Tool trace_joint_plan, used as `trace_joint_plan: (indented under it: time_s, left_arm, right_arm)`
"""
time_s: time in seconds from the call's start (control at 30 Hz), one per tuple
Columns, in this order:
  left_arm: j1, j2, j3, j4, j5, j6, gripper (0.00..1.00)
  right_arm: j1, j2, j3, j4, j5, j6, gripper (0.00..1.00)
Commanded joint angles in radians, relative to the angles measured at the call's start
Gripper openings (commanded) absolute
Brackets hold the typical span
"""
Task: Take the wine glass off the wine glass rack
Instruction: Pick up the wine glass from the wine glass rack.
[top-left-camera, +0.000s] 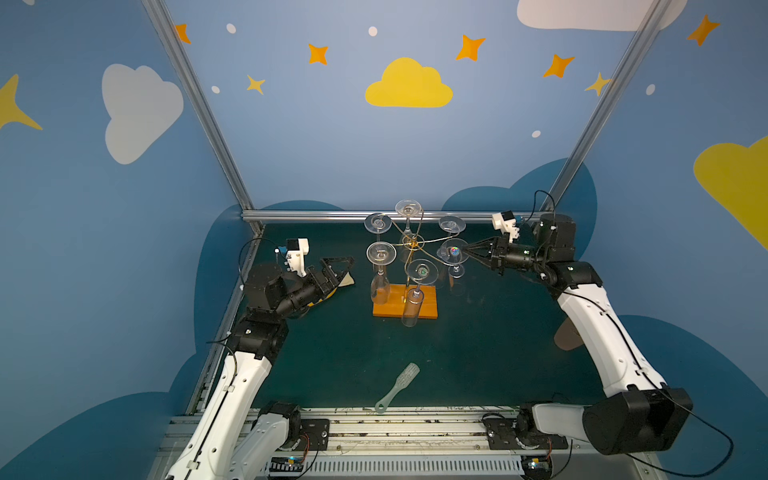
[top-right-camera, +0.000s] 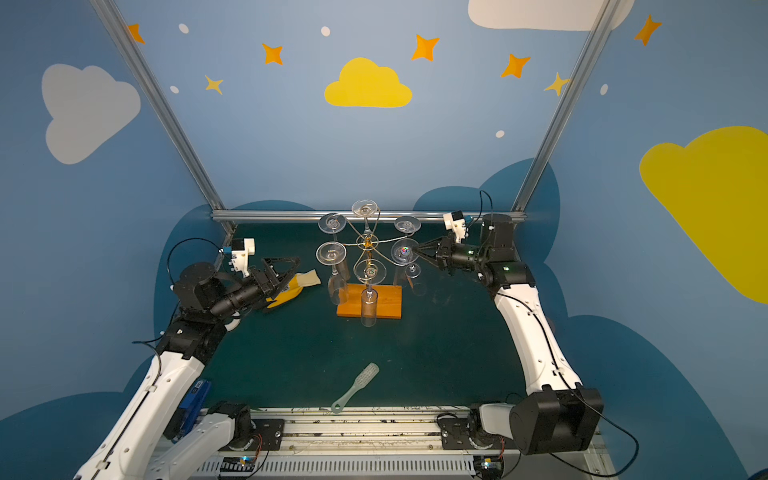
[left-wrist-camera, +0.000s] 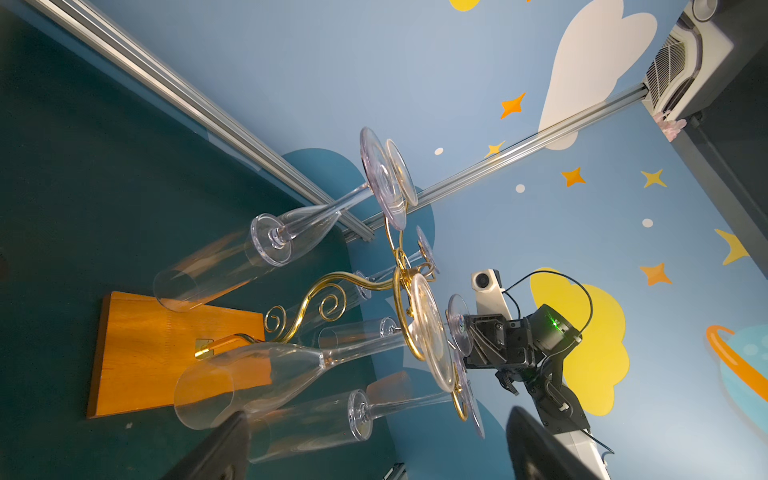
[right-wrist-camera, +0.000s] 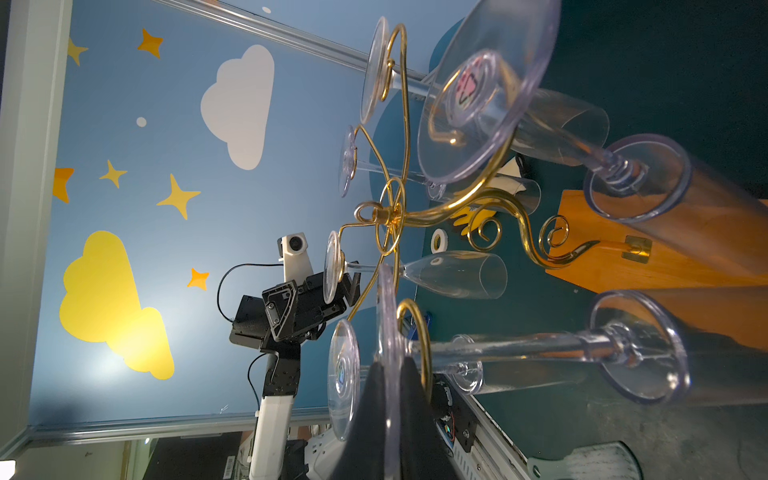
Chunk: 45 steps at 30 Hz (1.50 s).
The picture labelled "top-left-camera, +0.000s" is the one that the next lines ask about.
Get clear glass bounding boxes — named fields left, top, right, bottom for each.
left=364, top=212, right=392, bottom=241
left=438, top=238, right=469, bottom=279
left=395, top=199, right=423, bottom=233
left=401, top=259, right=438, bottom=328
left=366, top=241, right=397, bottom=305
left=438, top=215, right=466, bottom=239

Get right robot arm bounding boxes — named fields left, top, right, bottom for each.
left=447, top=211, right=693, bottom=455

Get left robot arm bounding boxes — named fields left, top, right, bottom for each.
left=166, top=257, right=354, bottom=479

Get orange wooden rack base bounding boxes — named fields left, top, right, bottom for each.
left=372, top=284, right=438, bottom=320

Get yellow work glove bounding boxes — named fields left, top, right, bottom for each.
left=305, top=275, right=340, bottom=309

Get clear glass top back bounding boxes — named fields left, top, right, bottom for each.
left=395, top=199, right=423, bottom=233

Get back horizontal aluminium bar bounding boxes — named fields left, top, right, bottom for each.
left=241, top=208, right=556, bottom=224

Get brown round disc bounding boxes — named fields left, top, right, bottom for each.
left=553, top=317, right=584, bottom=351

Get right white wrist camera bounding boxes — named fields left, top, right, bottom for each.
left=491, top=210, right=519, bottom=244

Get gold wire glass rack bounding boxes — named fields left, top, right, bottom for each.
left=393, top=209, right=448, bottom=287

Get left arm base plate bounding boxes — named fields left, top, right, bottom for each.
left=284, top=419, right=330, bottom=451

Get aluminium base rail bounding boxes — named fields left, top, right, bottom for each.
left=269, top=406, right=666, bottom=479

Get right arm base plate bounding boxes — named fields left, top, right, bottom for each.
left=481, top=414, right=569, bottom=450

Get right aluminium post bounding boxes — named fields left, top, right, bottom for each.
left=539, top=0, right=673, bottom=212

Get aluminium post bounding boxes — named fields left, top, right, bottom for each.
left=141, top=0, right=253, bottom=213
left=539, top=0, right=673, bottom=212

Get left aluminium post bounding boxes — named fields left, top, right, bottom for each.
left=141, top=0, right=253, bottom=213

